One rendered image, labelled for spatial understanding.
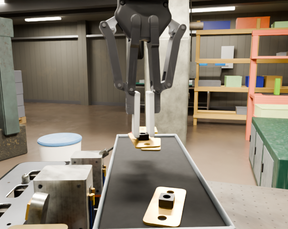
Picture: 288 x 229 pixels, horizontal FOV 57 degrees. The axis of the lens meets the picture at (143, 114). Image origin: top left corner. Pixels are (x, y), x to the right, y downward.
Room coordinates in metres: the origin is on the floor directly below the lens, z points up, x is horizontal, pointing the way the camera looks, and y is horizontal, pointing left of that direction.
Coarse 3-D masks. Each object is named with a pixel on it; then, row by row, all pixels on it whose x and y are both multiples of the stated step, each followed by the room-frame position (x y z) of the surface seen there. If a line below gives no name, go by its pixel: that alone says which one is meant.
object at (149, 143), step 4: (140, 132) 0.42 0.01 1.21; (144, 132) 0.42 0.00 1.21; (132, 136) 0.42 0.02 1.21; (140, 136) 0.40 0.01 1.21; (144, 136) 0.40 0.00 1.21; (148, 136) 0.40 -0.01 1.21; (132, 140) 0.40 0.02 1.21; (136, 140) 0.40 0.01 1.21; (140, 140) 0.40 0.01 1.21; (144, 140) 0.40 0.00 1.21; (148, 140) 0.40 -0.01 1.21; (152, 140) 0.40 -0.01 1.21; (156, 140) 0.40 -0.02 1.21; (136, 144) 0.38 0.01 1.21; (140, 144) 0.38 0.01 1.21; (144, 144) 0.38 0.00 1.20; (148, 144) 0.38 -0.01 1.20; (152, 144) 0.38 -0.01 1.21; (156, 144) 0.38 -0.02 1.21; (136, 148) 0.37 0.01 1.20; (140, 148) 0.37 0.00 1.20; (144, 148) 0.37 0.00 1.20; (148, 148) 0.37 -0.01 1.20
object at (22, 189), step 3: (21, 183) 0.72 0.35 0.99; (21, 186) 0.70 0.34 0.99; (15, 189) 0.68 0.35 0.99; (18, 189) 0.68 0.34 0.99; (21, 189) 0.68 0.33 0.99; (24, 189) 0.68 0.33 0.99; (15, 192) 0.67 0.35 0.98; (18, 192) 0.67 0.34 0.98; (21, 192) 0.68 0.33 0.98; (15, 195) 0.67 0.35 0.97; (18, 195) 0.67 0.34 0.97
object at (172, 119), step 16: (176, 0) 4.13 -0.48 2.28; (176, 16) 4.01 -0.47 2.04; (144, 48) 3.96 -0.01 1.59; (160, 48) 3.86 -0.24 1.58; (144, 64) 4.00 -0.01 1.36; (160, 64) 3.87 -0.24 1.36; (176, 64) 3.85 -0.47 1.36; (192, 64) 4.72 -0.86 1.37; (144, 80) 4.04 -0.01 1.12; (176, 80) 3.86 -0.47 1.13; (144, 96) 4.48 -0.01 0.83; (176, 96) 3.87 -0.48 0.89; (160, 112) 3.90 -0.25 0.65; (176, 112) 3.88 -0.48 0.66; (160, 128) 3.91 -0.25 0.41; (176, 128) 3.89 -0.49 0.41
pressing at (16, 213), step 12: (12, 168) 0.81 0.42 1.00; (24, 168) 0.80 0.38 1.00; (36, 168) 0.80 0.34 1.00; (0, 180) 0.71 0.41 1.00; (12, 180) 0.71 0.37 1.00; (0, 192) 0.64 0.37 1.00; (24, 192) 0.64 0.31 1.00; (0, 204) 0.58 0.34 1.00; (12, 204) 0.58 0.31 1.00; (24, 204) 0.58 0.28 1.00; (12, 216) 0.53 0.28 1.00; (24, 216) 0.53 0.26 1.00; (0, 228) 0.48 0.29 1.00
